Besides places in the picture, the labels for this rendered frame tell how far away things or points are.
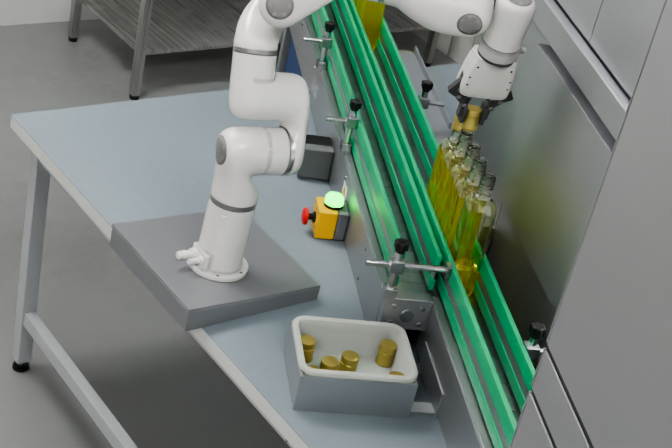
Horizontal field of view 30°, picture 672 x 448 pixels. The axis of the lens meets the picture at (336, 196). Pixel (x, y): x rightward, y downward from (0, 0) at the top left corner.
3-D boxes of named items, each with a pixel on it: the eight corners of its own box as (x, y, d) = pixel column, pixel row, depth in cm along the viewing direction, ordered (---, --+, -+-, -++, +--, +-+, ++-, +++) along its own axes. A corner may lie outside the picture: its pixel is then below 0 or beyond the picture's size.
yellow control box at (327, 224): (343, 242, 282) (350, 215, 279) (311, 239, 281) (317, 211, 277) (339, 226, 288) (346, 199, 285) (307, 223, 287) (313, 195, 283)
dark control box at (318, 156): (328, 182, 306) (335, 152, 302) (296, 178, 304) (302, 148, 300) (324, 165, 313) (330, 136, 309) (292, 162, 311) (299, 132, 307)
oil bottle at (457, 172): (459, 264, 259) (485, 174, 249) (433, 261, 258) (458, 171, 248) (453, 249, 264) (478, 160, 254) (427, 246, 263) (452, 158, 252)
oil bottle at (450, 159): (452, 249, 264) (477, 160, 254) (426, 246, 263) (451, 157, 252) (446, 234, 269) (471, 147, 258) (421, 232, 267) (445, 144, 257)
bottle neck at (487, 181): (492, 200, 240) (499, 178, 237) (477, 198, 239) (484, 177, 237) (488, 192, 242) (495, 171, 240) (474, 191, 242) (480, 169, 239)
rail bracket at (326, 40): (326, 72, 332) (336, 26, 325) (299, 69, 330) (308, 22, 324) (324, 66, 335) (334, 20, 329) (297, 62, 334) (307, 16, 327)
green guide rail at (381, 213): (397, 287, 246) (406, 253, 242) (392, 286, 245) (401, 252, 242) (300, -29, 395) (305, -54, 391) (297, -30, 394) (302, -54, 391)
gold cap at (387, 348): (389, 370, 241) (394, 352, 239) (372, 363, 242) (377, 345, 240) (395, 360, 244) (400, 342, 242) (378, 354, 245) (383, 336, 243)
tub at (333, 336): (410, 417, 232) (421, 380, 228) (292, 408, 228) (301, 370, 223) (394, 359, 247) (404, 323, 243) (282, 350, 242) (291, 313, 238)
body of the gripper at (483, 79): (519, 40, 244) (501, 84, 251) (470, 33, 241) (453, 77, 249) (527, 64, 238) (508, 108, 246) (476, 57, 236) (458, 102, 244)
